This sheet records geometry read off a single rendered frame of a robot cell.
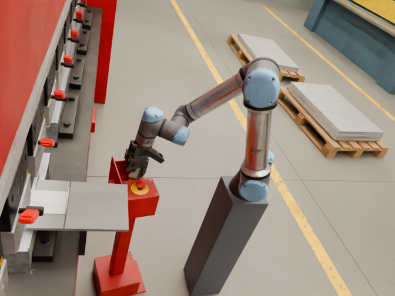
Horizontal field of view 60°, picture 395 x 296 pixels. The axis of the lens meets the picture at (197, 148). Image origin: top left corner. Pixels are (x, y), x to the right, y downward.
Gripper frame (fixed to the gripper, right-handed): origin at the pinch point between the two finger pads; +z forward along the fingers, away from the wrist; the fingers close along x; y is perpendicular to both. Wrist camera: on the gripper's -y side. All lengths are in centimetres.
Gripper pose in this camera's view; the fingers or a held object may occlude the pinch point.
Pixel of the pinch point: (137, 178)
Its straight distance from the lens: 153.3
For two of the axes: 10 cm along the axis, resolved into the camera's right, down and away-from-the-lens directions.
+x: 3.9, 6.3, -6.7
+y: -8.6, -0.1, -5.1
